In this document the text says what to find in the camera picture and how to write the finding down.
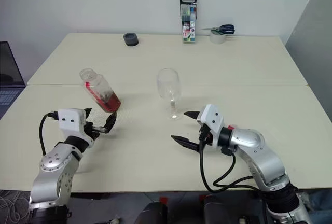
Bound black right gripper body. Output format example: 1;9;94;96
196;117;214;152

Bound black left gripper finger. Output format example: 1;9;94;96
83;107;93;122
105;111;117;134

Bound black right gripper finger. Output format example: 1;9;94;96
170;135;201;152
183;110;200;120

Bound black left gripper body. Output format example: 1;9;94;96
82;121;108;141

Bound plastic jar with red contents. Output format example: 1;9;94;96
79;68;122;113

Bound clear wine glass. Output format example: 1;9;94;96
156;68;182;120

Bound dark rounded shape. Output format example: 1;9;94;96
203;195;236;224
134;201;168;224

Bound white tape roll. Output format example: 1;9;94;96
209;29;227;45

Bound dark grey laptop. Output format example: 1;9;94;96
0;41;26;120

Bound marker pen pack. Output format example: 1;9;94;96
179;0;197;45

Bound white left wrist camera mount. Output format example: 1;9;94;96
58;107;87;133

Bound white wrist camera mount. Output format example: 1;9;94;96
197;104;225;147
58;107;87;133

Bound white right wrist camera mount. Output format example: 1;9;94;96
197;104;225;147

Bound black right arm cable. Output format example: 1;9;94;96
198;128;260;193

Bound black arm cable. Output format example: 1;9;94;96
38;110;59;157
198;128;260;193

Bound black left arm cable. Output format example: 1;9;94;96
38;110;59;157

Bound black handled scissors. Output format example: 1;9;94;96
199;24;236;35

